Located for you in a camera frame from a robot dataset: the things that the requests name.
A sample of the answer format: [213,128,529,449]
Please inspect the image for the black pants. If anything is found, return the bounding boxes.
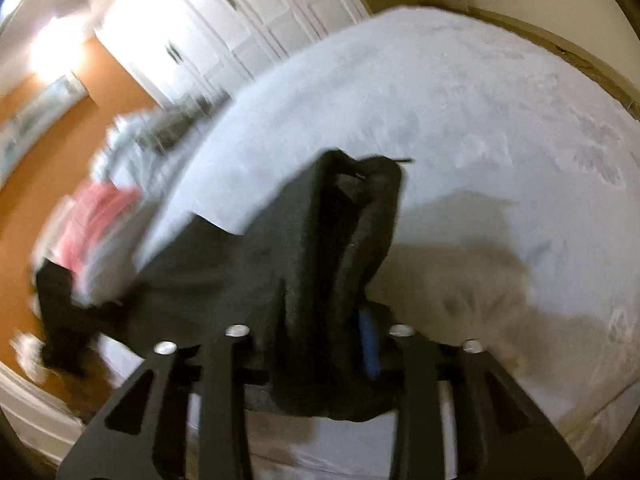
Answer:
[36,150,404,422]

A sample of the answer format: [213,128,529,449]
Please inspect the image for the light grey-blue duvet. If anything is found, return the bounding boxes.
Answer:
[30,106,217,307]

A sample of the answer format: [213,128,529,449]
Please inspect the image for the orange-pink striped blanket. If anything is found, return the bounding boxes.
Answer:
[52,180,142,275]

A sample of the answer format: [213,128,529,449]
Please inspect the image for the grey crumpled garment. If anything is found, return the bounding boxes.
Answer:
[134,91,231,154]

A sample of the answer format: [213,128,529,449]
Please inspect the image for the framed feather wall picture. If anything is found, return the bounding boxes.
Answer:
[0,74,89,186]

